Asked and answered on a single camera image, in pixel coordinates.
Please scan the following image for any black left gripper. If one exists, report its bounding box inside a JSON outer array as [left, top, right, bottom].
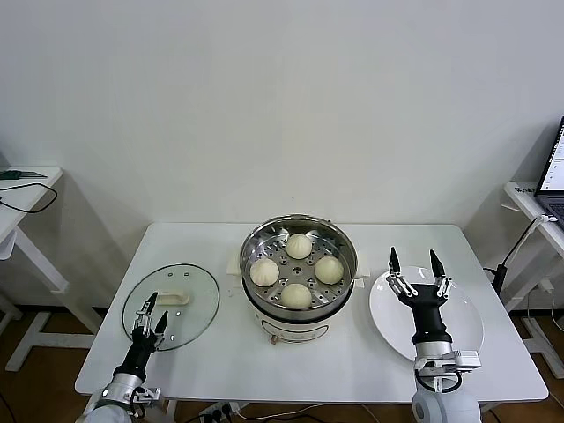
[[122, 291, 170, 376]]

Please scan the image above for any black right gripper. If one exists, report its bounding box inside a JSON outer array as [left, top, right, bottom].
[[386, 246, 454, 345]]

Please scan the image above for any glass pot lid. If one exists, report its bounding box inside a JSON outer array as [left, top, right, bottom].
[[122, 263, 220, 353]]

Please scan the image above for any white steamed baozi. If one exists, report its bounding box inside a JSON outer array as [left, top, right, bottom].
[[313, 256, 345, 285], [249, 258, 280, 287], [286, 233, 312, 260], [280, 282, 313, 309]]

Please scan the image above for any stainless steel steamer basket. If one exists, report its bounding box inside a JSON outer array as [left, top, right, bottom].
[[240, 214, 358, 322]]

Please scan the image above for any white round plate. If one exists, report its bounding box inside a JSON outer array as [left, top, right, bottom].
[[368, 265, 486, 369]]

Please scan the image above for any white power strip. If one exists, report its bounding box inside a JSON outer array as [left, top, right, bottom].
[[197, 401, 241, 422]]

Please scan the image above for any white side table with laptop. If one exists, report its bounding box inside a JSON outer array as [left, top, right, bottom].
[[503, 180, 564, 380]]

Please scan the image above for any white electric cooking pot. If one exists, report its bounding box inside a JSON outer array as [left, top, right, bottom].
[[226, 249, 371, 347]]

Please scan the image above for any open grey laptop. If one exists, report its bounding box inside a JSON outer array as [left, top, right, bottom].
[[534, 116, 564, 224]]

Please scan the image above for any flat green item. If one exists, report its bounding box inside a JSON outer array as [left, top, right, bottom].
[[0, 169, 48, 181]]

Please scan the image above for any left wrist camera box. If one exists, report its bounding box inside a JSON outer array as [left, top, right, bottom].
[[130, 385, 163, 406]]

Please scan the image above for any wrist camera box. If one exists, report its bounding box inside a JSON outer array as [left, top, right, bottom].
[[130, 385, 163, 406], [453, 350, 482, 372]]

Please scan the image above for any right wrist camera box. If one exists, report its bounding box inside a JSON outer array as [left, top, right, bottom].
[[453, 350, 482, 372]]

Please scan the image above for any thin black cable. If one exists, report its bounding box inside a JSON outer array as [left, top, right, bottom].
[[0, 182, 60, 216]]

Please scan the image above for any white side table with cable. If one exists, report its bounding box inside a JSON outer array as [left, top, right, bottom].
[[0, 166, 105, 371]]

